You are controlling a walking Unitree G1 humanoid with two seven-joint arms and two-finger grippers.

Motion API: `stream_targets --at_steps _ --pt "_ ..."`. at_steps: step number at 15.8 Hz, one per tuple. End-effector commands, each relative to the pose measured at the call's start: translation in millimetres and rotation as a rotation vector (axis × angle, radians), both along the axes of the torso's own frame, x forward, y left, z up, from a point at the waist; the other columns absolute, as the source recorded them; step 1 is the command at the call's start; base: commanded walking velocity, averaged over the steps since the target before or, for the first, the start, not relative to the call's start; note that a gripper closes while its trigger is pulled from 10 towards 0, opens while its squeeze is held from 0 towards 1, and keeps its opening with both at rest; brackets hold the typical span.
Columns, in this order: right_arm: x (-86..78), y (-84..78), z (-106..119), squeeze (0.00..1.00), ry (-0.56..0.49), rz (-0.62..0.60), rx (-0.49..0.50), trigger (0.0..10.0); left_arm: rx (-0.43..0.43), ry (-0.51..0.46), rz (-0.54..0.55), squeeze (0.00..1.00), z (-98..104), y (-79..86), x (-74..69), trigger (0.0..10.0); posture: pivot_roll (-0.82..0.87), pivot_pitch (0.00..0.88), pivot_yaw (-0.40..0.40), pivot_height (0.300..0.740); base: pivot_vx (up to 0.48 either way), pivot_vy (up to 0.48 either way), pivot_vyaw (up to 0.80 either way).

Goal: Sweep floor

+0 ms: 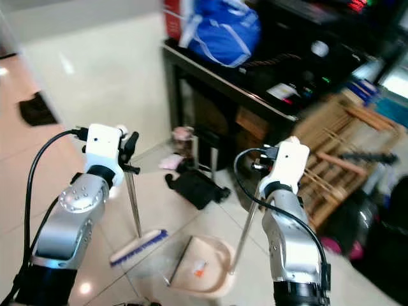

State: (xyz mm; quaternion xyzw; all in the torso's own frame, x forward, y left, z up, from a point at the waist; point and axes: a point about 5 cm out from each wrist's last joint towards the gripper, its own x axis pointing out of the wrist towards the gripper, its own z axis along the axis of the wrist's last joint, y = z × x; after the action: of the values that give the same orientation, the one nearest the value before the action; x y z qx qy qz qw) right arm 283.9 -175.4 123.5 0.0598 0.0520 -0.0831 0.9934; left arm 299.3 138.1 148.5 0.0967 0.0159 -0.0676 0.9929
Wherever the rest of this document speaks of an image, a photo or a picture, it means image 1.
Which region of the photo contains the broom with blue bristles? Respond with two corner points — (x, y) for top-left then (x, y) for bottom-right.
(108, 172), (168, 267)

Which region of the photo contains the beige long-handled dustpan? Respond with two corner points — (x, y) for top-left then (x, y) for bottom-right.
(169, 172), (262, 299)

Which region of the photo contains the black bag on floor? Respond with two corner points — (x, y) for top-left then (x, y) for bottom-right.
(18, 92), (58, 126)

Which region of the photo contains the pink cloth item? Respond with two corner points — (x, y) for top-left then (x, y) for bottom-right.
(159, 155), (183, 171)

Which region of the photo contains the black device with white label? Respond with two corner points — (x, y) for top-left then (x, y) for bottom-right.
(268, 83), (310, 106)

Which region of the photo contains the wooden rack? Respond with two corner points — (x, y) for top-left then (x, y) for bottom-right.
(293, 92), (408, 230)

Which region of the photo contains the black table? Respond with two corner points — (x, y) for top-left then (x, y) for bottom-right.
(163, 40), (307, 182)

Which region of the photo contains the white round object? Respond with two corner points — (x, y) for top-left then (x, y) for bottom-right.
(311, 40), (331, 58)

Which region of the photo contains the red box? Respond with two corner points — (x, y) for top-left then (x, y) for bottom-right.
(164, 0), (183, 40)

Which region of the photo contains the blue bag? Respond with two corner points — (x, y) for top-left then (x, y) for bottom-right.
(178, 0), (262, 68)

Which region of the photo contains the black bin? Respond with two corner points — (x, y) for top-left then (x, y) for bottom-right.
(331, 191), (408, 300)

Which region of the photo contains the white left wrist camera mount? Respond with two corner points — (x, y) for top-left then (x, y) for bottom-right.
(84, 123), (127, 186)

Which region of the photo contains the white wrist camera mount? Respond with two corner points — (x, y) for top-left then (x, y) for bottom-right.
(84, 123), (127, 186)
(265, 137), (311, 192)

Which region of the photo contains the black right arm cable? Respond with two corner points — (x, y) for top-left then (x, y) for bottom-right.
(234, 148), (332, 288)

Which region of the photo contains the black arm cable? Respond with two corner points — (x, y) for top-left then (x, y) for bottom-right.
(0, 129), (89, 306)
(234, 148), (332, 288)

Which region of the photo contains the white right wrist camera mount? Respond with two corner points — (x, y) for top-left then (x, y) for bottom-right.
(265, 137), (311, 192)

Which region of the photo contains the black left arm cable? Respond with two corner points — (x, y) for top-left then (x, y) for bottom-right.
(0, 129), (89, 306)

